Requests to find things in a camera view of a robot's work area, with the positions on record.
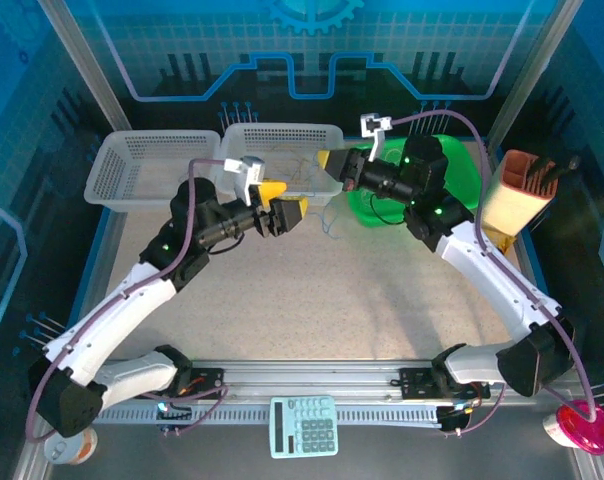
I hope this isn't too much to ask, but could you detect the yellow cable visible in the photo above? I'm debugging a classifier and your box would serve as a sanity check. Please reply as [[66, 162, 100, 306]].
[[271, 155, 328, 194], [281, 159, 323, 196]]

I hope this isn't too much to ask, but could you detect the blue cable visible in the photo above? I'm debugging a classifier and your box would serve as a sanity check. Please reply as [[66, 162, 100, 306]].
[[309, 192, 344, 242]]

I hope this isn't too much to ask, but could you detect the green plastic mesh basket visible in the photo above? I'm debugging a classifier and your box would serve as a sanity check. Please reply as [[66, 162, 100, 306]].
[[345, 133, 482, 229]]

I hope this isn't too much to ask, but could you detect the white plastic mesh basket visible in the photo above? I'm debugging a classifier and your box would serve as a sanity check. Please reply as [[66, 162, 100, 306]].
[[84, 129, 222, 214], [216, 122, 346, 207]]

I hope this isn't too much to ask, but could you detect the cream pink utensil holder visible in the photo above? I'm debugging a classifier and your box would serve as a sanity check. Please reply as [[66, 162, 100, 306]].
[[481, 148, 558, 236]]

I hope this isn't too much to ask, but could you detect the light blue calculator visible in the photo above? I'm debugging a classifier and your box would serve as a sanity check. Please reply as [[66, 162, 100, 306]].
[[269, 395, 340, 459]]

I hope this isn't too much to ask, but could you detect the tape roll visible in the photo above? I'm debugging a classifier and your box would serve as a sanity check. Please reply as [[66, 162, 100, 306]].
[[44, 427, 99, 466]]

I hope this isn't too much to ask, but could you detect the white cup with pink lid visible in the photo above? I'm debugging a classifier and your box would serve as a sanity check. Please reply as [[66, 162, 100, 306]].
[[541, 398, 604, 456]]

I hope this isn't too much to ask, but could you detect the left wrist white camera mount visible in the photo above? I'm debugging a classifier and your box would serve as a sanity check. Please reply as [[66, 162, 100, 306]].
[[239, 172, 263, 207]]

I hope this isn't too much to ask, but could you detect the left wrist black camera cable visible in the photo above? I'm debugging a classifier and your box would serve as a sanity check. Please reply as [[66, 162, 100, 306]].
[[209, 233, 247, 254]]

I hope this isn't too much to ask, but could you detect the wrist black camera cable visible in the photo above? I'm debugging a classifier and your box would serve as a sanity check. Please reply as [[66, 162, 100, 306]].
[[209, 233, 247, 254], [369, 195, 409, 227]]

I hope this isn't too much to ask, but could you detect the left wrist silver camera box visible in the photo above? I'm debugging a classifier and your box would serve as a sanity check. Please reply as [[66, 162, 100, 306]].
[[223, 155, 266, 187]]

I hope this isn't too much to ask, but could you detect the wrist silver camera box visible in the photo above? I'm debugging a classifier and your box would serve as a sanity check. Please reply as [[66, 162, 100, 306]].
[[360, 113, 394, 139], [223, 155, 266, 187]]

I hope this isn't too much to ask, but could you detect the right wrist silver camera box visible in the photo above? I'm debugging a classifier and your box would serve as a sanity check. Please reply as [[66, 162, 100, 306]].
[[360, 113, 394, 139]]

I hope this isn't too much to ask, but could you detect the right wrist black camera cable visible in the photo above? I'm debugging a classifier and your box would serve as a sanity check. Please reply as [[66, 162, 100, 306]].
[[369, 195, 409, 227]]

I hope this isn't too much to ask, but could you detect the black utensil handle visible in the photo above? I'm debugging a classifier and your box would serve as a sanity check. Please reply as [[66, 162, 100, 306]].
[[544, 154, 582, 184]]

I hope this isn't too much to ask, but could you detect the aluminium frame post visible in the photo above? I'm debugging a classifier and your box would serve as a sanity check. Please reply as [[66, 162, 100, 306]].
[[36, 0, 131, 132], [485, 0, 579, 146]]

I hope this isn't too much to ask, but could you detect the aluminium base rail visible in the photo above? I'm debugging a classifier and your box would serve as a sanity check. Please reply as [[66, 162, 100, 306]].
[[106, 357, 583, 407]]

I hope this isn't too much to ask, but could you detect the white slotted cable duct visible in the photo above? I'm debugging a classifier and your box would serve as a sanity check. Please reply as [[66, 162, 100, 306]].
[[94, 402, 446, 429]]

